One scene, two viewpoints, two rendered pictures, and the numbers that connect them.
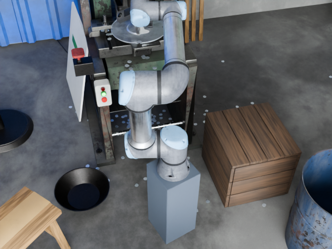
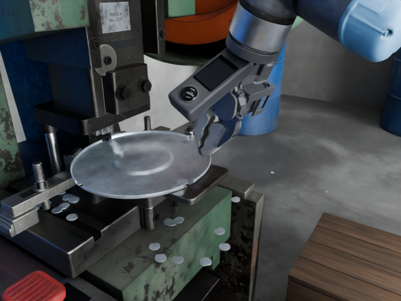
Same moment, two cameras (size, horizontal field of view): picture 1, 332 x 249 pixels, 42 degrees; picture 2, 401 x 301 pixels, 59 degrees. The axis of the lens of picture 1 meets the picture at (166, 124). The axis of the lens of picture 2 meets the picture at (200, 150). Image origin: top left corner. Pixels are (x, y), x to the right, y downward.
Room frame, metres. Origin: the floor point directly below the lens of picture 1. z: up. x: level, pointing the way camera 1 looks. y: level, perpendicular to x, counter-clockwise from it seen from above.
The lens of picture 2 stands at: (1.34, 0.49, 1.12)
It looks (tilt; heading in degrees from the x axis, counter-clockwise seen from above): 25 degrees down; 318
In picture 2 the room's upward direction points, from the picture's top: straight up
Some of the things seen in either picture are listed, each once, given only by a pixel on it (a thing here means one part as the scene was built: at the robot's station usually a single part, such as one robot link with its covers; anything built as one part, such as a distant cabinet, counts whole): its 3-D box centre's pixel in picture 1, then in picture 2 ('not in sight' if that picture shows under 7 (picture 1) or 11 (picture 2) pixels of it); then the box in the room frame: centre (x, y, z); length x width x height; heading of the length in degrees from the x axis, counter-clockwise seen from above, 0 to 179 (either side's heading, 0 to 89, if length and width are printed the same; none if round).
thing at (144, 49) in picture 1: (142, 43); (162, 193); (1.88, 0.13, 0.72); 0.25 x 0.14 x 0.14; 15
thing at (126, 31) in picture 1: (139, 27); (142, 159); (1.93, 0.14, 0.79); 0.29 x 0.29 x 0.01
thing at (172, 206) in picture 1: (172, 198); not in sight; (1.27, -0.04, 0.23); 0.18 x 0.18 x 0.45; 33
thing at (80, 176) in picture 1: (82, 191); not in sight; (1.45, 0.45, 0.04); 0.30 x 0.30 x 0.07
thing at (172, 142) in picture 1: (172, 143); not in sight; (1.27, -0.03, 0.62); 0.13 x 0.12 x 0.14; 93
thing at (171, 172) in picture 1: (173, 161); not in sight; (1.27, -0.04, 0.50); 0.15 x 0.15 x 0.10
